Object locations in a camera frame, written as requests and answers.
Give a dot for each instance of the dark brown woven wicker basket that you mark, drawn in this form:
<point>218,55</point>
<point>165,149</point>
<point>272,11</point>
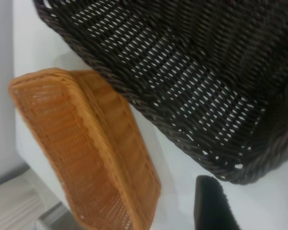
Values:
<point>182,72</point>

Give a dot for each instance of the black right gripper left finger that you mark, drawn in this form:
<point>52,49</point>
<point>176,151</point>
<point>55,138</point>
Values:
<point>211,206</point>

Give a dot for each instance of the white ribbed panel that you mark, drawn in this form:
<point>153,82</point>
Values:
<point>14,198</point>

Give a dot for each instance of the tan woven wicker basket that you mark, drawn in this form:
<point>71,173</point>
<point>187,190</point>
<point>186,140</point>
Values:
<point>62,134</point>

